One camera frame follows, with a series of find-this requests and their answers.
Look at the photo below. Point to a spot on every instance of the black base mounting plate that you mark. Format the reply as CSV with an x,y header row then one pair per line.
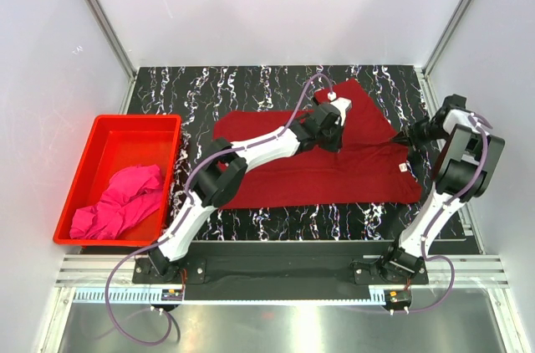
x,y
286,272

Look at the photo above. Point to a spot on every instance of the dark red t shirt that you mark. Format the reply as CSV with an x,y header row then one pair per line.
x,y
369,168

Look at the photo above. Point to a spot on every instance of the pink t shirt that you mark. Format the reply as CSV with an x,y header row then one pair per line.
x,y
133,194

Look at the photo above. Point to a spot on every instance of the left aluminium frame post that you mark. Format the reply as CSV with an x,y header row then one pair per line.
x,y
112,38

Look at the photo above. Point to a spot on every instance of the red plastic bin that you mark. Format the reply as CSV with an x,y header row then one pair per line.
x,y
114,143

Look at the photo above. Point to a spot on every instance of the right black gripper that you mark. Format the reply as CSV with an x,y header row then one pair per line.
x,y
412,137

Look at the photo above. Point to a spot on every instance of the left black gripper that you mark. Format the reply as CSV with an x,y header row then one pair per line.
x,y
336,143

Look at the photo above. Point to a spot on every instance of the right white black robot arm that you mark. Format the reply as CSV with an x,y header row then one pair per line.
x,y
462,171

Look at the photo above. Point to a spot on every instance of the aluminium frame post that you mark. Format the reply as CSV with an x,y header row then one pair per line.
x,y
453,23
112,38

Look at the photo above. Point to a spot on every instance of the aluminium rail front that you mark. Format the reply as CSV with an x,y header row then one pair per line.
x,y
98,277

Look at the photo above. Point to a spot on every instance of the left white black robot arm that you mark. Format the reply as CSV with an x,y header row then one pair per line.
x,y
217,178

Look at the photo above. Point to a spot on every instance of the right aluminium frame post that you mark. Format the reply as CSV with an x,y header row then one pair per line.
x,y
453,23

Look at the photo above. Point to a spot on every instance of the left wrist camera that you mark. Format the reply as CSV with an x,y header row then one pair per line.
x,y
334,112

